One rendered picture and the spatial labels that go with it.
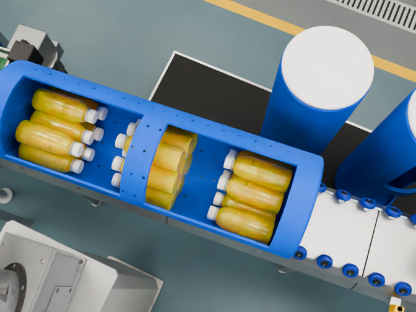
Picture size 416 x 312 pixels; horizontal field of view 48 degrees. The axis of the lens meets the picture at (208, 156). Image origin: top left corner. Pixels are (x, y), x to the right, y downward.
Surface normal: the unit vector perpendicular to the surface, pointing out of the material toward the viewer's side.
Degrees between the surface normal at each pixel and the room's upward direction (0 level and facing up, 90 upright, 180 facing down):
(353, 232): 0
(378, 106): 0
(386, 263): 0
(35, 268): 44
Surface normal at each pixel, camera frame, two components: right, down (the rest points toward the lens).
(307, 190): 0.00, -0.33
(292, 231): -0.22, 0.34
